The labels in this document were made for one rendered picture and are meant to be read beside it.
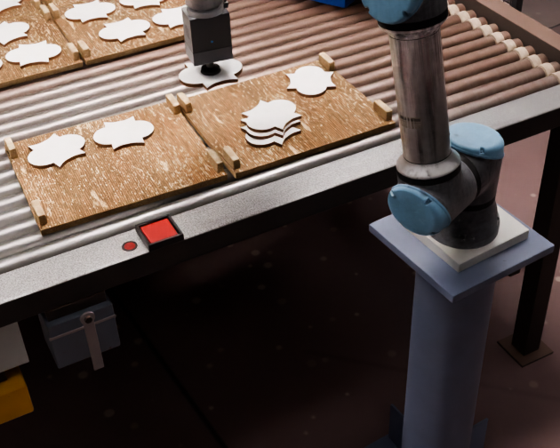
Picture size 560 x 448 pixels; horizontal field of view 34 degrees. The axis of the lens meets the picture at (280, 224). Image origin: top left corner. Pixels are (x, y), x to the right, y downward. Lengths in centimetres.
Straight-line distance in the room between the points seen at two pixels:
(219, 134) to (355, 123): 32
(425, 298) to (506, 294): 115
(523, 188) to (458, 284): 178
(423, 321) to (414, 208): 43
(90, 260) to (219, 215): 28
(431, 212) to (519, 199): 188
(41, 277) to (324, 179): 63
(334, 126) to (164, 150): 39
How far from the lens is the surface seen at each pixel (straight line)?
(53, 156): 208
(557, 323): 302
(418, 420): 224
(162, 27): 259
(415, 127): 158
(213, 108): 220
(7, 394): 192
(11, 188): 207
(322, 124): 211
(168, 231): 184
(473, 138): 175
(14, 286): 181
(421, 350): 207
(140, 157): 205
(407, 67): 153
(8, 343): 186
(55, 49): 253
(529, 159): 371
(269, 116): 210
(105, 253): 183
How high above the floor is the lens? 208
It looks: 39 degrees down
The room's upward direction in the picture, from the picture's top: 2 degrees counter-clockwise
